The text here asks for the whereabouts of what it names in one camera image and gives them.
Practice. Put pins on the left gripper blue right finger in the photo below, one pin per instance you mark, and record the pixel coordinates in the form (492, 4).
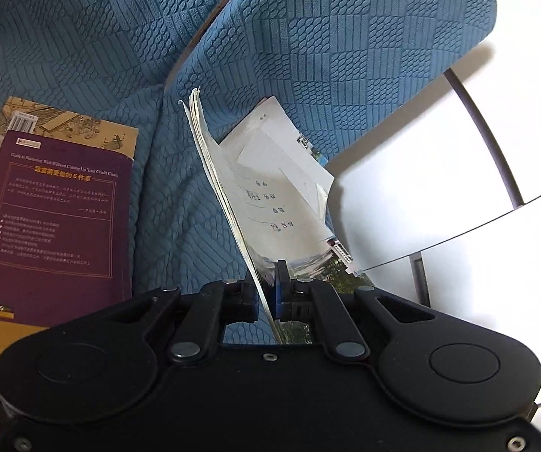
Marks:
(283, 291)

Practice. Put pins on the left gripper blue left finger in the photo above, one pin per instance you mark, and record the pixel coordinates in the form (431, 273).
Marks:
(249, 305)

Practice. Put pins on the white notebook with photo cover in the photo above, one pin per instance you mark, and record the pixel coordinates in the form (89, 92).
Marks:
(273, 188)

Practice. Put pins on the purple cover book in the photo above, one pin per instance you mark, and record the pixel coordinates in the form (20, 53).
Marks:
(63, 232)

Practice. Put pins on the book with ancient painting cover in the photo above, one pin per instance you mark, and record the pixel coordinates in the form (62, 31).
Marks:
(46, 121)

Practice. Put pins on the blue textured sofa cover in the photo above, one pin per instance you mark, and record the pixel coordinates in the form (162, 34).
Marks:
(338, 68)

